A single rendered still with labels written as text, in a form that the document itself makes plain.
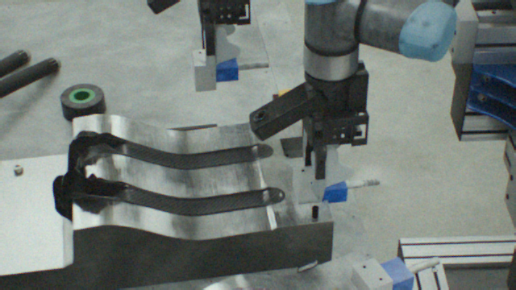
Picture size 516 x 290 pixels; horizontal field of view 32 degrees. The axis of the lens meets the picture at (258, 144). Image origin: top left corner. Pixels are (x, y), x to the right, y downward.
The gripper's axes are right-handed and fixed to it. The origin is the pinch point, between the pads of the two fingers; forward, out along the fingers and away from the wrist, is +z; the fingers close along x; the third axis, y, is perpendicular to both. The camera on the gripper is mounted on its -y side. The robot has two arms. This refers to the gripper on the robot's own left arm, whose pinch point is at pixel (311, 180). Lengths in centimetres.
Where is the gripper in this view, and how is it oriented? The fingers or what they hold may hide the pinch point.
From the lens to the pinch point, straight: 136.4
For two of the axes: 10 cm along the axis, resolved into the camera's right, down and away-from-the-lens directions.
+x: -1.6, -6.2, 7.7
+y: 9.9, -1.1, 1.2
